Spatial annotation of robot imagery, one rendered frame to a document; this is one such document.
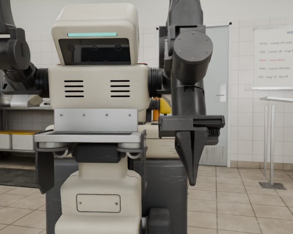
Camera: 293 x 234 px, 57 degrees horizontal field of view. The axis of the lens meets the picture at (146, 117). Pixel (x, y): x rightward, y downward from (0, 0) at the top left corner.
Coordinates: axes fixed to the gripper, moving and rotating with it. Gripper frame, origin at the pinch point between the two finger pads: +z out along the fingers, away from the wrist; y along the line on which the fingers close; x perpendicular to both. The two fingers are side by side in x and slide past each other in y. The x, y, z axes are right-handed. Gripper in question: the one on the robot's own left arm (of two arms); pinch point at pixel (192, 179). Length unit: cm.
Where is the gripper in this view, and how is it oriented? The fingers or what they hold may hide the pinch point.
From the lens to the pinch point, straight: 42.1
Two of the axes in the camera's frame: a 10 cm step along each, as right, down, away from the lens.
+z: -0.2, 9.0, -4.3
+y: 10.0, -0.1, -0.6
